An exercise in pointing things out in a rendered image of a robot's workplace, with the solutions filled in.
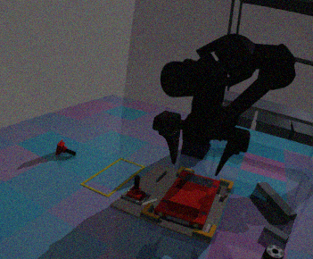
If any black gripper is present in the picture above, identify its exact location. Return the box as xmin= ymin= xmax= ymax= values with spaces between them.
xmin=152 ymin=96 xmax=250 ymax=176

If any black toy car wheel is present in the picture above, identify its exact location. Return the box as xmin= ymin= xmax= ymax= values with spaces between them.
xmin=263 ymin=244 xmax=284 ymax=259

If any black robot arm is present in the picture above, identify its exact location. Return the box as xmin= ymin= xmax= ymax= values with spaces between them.
xmin=161 ymin=33 xmax=295 ymax=149

